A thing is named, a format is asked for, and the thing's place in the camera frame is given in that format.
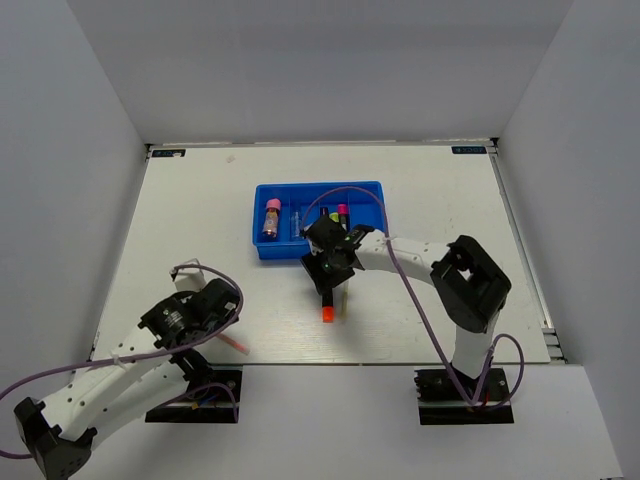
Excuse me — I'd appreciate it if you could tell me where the clear spray bottle blue cap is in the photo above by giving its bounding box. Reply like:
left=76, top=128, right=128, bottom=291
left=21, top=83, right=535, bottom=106
left=290, top=203, right=303, bottom=242

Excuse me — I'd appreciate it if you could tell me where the pink highlighter black body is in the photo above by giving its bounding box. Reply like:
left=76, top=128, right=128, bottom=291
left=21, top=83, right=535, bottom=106
left=337, top=204, right=350, bottom=231

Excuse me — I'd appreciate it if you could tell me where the slim pink highlighter pen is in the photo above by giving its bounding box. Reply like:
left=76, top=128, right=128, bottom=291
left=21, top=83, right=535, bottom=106
left=220, top=335, right=250, bottom=355

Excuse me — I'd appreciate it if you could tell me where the orange highlighter black body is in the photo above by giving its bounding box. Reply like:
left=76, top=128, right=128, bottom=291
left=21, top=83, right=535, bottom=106
left=321, top=292, right=335, bottom=323

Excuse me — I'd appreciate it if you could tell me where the pink-capped marker tube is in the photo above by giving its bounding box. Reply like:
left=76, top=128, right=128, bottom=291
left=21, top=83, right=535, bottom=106
left=262, top=198, right=282, bottom=241

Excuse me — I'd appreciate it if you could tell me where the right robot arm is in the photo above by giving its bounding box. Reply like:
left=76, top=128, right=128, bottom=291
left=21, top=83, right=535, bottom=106
left=301, top=216, right=512, bottom=399

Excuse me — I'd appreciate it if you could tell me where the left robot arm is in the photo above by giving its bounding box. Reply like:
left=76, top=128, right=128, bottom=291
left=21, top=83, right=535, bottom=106
left=14, top=279, right=242, bottom=479

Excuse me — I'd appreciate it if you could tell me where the blue compartment tray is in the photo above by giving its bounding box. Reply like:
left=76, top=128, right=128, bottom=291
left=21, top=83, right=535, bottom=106
left=252, top=181, right=384, bottom=260

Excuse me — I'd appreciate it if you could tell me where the right corner label sticker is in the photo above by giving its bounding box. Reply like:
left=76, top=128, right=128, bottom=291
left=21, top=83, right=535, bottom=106
left=451, top=145, right=487, bottom=155

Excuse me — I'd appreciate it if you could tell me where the corner label sticker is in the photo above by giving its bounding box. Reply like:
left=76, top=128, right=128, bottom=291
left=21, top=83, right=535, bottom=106
left=151, top=149, right=186, bottom=158
left=451, top=145, right=487, bottom=155

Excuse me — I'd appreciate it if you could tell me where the left corner label sticker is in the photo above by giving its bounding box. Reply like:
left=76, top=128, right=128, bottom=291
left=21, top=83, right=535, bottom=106
left=151, top=149, right=186, bottom=158

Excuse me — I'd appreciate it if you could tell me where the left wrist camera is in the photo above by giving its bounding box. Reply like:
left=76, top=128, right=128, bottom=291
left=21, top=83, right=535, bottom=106
left=170, top=258, right=206, bottom=292

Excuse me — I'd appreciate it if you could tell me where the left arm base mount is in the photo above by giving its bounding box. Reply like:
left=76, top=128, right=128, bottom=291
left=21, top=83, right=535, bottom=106
left=144, top=365, right=243, bottom=424

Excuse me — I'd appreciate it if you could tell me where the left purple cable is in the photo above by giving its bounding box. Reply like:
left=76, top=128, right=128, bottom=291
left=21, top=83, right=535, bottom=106
left=0, top=264, right=245, bottom=460

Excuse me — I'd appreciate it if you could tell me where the purple cable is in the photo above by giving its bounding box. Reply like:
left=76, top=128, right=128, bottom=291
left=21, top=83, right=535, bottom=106
left=298, top=186, right=525, bottom=412
left=0, top=264, right=245, bottom=460

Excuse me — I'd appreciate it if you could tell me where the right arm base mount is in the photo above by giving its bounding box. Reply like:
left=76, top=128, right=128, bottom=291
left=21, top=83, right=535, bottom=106
left=407, top=367, right=516, bottom=427

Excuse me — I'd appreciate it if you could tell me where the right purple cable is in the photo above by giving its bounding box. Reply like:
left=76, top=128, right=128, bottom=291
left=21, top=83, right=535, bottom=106
left=298, top=186, right=525, bottom=412

